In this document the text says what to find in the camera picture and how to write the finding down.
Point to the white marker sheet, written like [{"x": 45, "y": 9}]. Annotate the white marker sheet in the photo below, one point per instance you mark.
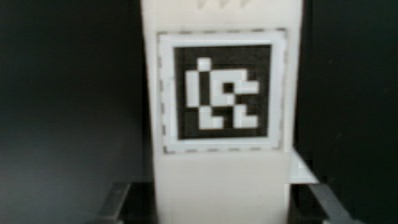
[{"x": 301, "y": 174}]

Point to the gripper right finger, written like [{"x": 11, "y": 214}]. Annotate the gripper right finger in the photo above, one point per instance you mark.
[{"x": 319, "y": 208}]

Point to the white desk leg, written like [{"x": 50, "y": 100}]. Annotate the white desk leg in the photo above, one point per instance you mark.
[{"x": 223, "y": 45}]

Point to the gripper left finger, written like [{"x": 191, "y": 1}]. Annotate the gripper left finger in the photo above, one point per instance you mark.
[{"x": 113, "y": 213}]

